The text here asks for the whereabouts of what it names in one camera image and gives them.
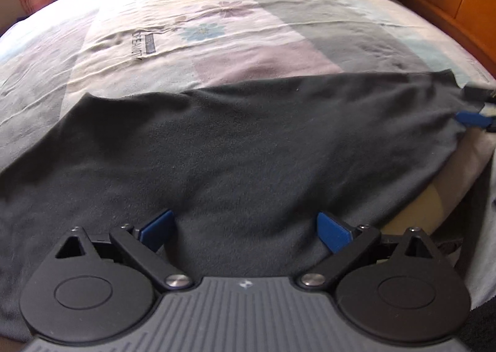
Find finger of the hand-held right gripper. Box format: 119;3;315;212
463;83;496;102
454;111;496;131

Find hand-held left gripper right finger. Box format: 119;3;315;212
297;212;441;292

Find patchwork floral bed sheet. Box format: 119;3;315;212
0;0;496;245

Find dark grey pants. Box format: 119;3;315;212
0;70;483;342

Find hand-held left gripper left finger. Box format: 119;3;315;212
54;209;193;292

